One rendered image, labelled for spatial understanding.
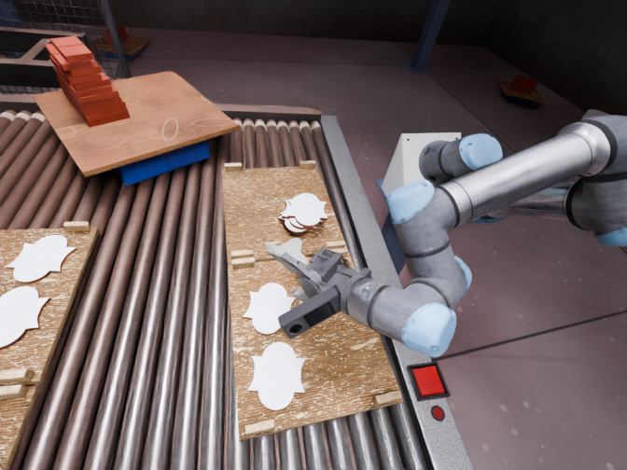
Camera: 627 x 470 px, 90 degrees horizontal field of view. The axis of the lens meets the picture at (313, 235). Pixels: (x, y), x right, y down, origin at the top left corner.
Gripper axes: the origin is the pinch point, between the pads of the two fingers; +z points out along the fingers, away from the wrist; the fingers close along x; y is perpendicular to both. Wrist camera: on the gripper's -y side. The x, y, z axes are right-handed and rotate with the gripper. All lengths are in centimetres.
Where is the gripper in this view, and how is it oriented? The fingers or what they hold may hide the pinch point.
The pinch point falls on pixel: (276, 270)
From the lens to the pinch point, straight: 67.2
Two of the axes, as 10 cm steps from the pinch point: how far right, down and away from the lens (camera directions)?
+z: -7.1, -2.2, 6.6
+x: -3.2, -7.4, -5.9
